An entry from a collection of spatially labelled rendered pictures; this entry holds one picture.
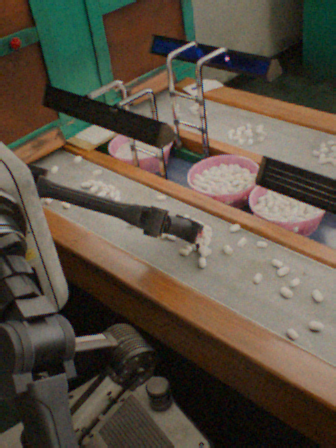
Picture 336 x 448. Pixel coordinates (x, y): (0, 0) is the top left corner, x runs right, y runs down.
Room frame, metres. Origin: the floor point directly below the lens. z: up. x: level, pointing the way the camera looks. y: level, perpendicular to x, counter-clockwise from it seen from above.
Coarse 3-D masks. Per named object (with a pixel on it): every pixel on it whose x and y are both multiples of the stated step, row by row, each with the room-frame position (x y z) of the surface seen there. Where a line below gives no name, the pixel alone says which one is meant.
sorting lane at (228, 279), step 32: (64, 160) 2.07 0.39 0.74; (96, 192) 1.79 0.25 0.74; (128, 192) 1.75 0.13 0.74; (96, 224) 1.59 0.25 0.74; (224, 224) 1.47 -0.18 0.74; (160, 256) 1.36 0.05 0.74; (192, 256) 1.34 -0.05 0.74; (224, 256) 1.32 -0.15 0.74; (256, 256) 1.29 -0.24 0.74; (288, 256) 1.27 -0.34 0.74; (192, 288) 1.20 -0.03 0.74; (224, 288) 1.18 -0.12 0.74; (256, 288) 1.16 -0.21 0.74; (288, 288) 1.14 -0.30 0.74; (320, 288) 1.12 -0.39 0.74; (256, 320) 1.04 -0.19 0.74; (288, 320) 1.02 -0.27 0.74; (320, 320) 1.00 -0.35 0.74; (320, 352) 0.90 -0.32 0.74
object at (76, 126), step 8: (184, 64) 2.69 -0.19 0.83; (192, 64) 2.73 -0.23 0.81; (176, 72) 2.65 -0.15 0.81; (184, 72) 2.69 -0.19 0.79; (192, 72) 2.73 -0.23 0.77; (168, 88) 2.62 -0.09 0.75; (112, 104) 2.37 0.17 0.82; (80, 120) 2.25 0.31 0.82; (64, 128) 2.19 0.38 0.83; (72, 128) 2.22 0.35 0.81; (80, 128) 2.25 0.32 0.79; (72, 136) 2.21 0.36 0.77; (56, 152) 2.15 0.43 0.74; (40, 160) 2.11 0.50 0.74
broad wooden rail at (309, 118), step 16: (192, 80) 2.63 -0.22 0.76; (208, 96) 2.43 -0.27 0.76; (224, 96) 2.39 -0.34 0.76; (240, 96) 2.37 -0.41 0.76; (256, 96) 2.34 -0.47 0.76; (256, 112) 2.22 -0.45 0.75; (272, 112) 2.16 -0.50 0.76; (288, 112) 2.14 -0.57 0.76; (304, 112) 2.12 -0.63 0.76; (320, 112) 2.10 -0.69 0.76; (320, 128) 1.98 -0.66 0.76
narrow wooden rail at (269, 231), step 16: (64, 144) 2.16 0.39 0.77; (96, 160) 1.99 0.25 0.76; (112, 160) 1.96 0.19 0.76; (128, 176) 1.84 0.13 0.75; (144, 176) 1.81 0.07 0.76; (160, 192) 1.72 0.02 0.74; (176, 192) 1.67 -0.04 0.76; (192, 192) 1.65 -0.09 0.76; (208, 208) 1.54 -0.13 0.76; (224, 208) 1.53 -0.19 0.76; (240, 224) 1.44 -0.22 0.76; (256, 224) 1.42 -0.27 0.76; (272, 224) 1.40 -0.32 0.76; (272, 240) 1.35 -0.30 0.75; (288, 240) 1.31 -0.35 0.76; (304, 240) 1.30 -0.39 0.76; (320, 256) 1.22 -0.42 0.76
